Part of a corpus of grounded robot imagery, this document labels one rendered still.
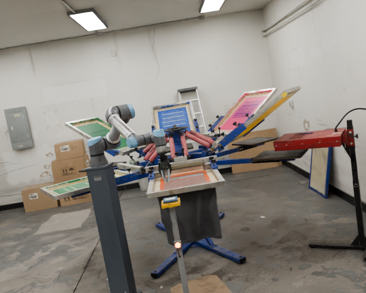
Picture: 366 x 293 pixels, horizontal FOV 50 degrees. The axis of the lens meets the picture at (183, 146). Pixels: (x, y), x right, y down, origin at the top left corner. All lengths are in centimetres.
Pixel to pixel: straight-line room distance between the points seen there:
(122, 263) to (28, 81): 524
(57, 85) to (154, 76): 184
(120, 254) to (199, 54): 500
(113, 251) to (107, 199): 45
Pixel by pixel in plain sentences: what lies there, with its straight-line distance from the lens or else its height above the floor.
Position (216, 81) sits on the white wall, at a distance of 758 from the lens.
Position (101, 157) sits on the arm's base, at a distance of 321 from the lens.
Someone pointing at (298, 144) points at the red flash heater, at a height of 106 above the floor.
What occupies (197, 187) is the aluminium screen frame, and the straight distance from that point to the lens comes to 287.
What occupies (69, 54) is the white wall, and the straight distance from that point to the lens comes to 778.
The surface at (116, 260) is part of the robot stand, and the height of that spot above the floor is 40.
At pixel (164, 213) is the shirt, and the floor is 80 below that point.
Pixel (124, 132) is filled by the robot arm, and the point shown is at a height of 147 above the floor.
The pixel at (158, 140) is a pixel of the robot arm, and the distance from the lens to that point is 257.
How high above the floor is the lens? 166
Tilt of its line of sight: 8 degrees down
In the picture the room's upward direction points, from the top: 9 degrees counter-clockwise
